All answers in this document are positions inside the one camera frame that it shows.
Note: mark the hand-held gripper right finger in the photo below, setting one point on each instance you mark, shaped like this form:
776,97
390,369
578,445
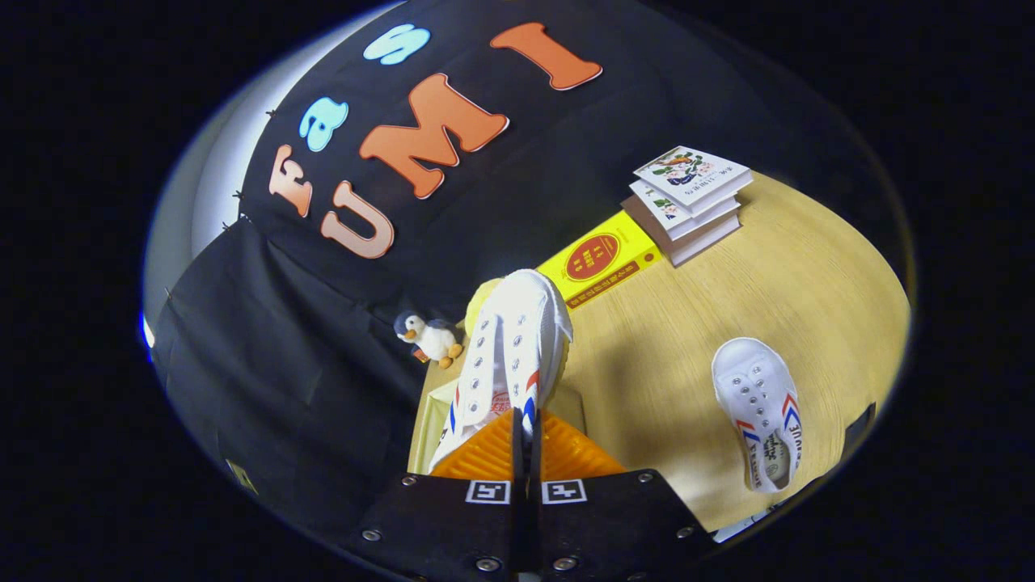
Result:
606,525

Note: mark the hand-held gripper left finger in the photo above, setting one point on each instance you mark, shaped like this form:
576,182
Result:
453,525

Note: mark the cream fabric storage box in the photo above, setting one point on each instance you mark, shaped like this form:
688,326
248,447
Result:
428,420

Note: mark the white striped canvas shoe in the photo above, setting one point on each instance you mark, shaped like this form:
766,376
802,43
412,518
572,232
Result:
517,339
756,404

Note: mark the small penguin plush toy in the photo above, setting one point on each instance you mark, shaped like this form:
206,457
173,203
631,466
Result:
437,339

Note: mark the yellow round bun toy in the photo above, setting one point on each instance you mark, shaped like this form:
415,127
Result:
479,303

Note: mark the black backdrop cloth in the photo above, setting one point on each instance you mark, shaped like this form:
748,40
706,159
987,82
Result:
307,323

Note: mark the yellow book with red circle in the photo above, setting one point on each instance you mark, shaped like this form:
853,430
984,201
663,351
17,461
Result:
598,259

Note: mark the black flat panel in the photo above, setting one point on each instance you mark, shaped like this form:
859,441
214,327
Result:
859,432

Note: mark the white book with small picture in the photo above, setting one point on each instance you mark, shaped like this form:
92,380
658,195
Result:
659,208

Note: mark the white book with illustrated cover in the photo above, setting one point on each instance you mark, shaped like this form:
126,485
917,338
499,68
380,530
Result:
687,174

